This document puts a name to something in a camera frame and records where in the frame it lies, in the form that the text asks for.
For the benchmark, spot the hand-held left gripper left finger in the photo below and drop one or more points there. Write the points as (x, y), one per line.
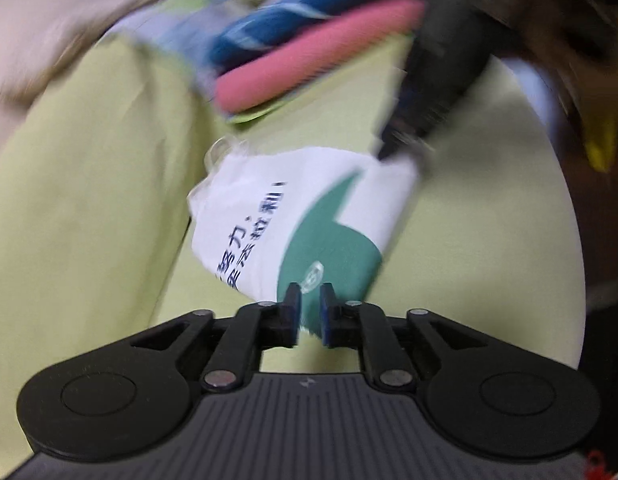
(295, 310)

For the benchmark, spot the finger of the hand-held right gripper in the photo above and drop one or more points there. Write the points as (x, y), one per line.
(401, 142)

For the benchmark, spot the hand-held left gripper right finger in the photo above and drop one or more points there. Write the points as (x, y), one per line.
(325, 310)

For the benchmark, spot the white printed shopping bag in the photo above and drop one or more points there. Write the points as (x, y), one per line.
(249, 210)

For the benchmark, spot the pink rolled cloth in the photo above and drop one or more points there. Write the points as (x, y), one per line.
(314, 50)

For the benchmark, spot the patchwork quilt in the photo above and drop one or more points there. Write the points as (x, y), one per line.
(269, 35)

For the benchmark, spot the yellow object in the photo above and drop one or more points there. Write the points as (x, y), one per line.
(601, 147)

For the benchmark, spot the light green blanket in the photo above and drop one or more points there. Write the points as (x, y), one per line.
(89, 185)

